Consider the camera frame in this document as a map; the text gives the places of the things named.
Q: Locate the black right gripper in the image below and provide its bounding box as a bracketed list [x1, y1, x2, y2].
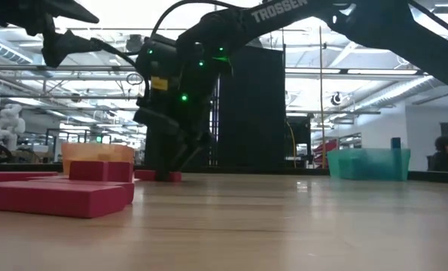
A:
[133, 35, 232, 182]

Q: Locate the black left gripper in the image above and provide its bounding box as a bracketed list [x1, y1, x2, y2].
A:
[0, 0, 104, 68]

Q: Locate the orange translucent plastic bin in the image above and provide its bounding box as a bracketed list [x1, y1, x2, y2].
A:
[60, 142, 136, 176]

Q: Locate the red arch block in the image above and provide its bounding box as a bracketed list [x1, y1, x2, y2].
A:
[68, 160, 134, 184]

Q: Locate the black folding screen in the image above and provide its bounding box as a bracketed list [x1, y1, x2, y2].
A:
[144, 44, 287, 170]

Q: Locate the white humanoid figure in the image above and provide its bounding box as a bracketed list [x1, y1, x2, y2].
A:
[0, 104, 26, 151]

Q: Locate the black equipment cabinet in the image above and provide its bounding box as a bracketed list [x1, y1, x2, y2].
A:
[285, 114, 313, 169]

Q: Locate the red background machine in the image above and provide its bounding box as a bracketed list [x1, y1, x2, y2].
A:
[312, 139, 340, 165]

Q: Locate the teal translucent plastic bin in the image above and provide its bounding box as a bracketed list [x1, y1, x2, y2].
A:
[327, 147, 412, 182]

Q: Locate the person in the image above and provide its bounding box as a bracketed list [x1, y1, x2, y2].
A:
[426, 135, 448, 173]

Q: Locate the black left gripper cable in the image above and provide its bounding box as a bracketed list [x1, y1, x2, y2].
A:
[95, 37, 152, 102]

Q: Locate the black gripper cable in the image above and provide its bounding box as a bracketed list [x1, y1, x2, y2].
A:
[95, 37, 152, 102]
[150, 0, 247, 38]

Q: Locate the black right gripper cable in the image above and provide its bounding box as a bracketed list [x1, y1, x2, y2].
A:
[150, 0, 247, 38]

